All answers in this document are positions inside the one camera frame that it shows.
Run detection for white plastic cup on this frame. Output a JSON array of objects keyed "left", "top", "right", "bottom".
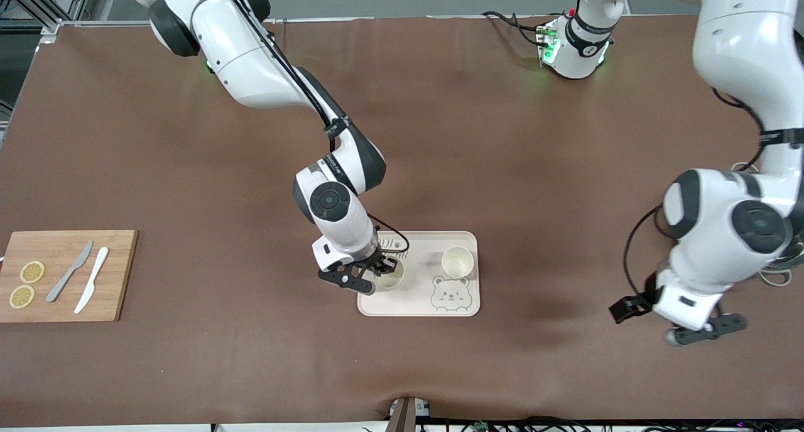
[
  {"left": 376, "top": 259, "right": 406, "bottom": 291},
  {"left": 441, "top": 246, "right": 474, "bottom": 279}
]

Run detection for white tray with bear print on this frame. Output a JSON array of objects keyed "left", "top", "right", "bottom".
[{"left": 357, "top": 230, "right": 481, "bottom": 318}]

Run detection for grey-green cooking pot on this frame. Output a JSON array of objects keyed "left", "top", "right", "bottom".
[{"left": 732, "top": 161, "right": 804, "bottom": 287}]

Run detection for glass pot lid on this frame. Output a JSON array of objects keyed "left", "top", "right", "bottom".
[{"left": 774, "top": 239, "right": 804, "bottom": 271}]

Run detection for brown table mat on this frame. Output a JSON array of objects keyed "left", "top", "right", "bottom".
[{"left": 0, "top": 14, "right": 804, "bottom": 428}]

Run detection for bamboo cutting board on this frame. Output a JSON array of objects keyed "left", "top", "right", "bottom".
[{"left": 0, "top": 230, "right": 139, "bottom": 323}]

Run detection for white plastic knife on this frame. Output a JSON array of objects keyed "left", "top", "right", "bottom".
[{"left": 73, "top": 246, "right": 110, "bottom": 315}]

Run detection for grey plastic knife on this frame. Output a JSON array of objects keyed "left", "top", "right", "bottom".
[{"left": 45, "top": 240, "right": 94, "bottom": 303}]

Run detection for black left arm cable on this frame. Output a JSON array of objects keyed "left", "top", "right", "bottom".
[{"left": 623, "top": 206, "right": 668, "bottom": 301}]

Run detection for grey mount post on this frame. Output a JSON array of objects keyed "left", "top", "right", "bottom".
[{"left": 386, "top": 396, "right": 434, "bottom": 432}]

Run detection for black left base cables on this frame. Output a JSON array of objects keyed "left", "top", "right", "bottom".
[{"left": 482, "top": 9, "right": 548, "bottom": 47}]

